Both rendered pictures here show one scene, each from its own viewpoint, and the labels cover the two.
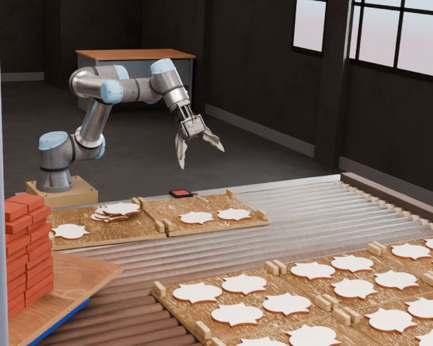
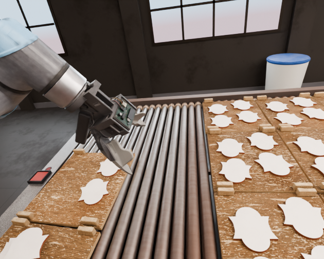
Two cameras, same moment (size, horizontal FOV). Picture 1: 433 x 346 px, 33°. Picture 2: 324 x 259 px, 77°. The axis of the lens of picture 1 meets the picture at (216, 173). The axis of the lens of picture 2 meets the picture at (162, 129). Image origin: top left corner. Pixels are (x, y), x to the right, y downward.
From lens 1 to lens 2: 2.03 m
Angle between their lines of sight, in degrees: 47
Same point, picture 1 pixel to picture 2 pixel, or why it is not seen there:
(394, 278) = (260, 140)
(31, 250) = not seen: outside the picture
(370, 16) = not seen: hidden behind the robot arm
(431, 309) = (314, 145)
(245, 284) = (254, 227)
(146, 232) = (82, 248)
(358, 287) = (272, 160)
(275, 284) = (251, 203)
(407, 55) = not seen: hidden behind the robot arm
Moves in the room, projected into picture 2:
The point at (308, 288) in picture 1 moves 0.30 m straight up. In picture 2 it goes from (264, 186) to (279, 114)
